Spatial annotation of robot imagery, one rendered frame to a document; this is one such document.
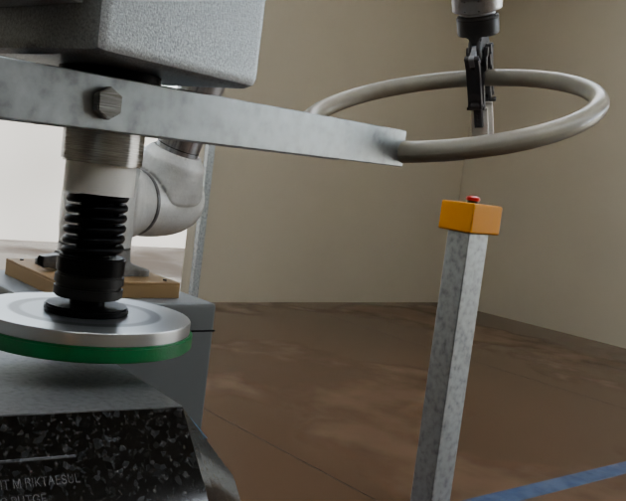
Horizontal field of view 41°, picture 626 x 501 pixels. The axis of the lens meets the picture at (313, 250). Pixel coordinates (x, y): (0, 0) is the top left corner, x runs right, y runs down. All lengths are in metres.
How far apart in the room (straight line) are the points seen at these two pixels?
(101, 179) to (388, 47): 7.09
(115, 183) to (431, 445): 1.70
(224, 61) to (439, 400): 1.67
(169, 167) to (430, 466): 1.11
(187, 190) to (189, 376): 0.43
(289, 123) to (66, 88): 0.30
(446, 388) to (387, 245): 5.72
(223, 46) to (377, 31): 6.96
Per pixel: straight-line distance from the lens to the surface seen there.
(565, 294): 7.92
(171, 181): 1.92
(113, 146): 0.84
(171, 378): 1.80
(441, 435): 2.38
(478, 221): 2.28
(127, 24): 0.75
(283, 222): 7.14
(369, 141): 1.10
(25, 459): 0.72
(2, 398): 0.78
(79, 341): 0.79
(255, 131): 0.93
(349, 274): 7.73
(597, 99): 1.31
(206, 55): 0.81
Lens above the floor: 1.09
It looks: 5 degrees down
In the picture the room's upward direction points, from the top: 7 degrees clockwise
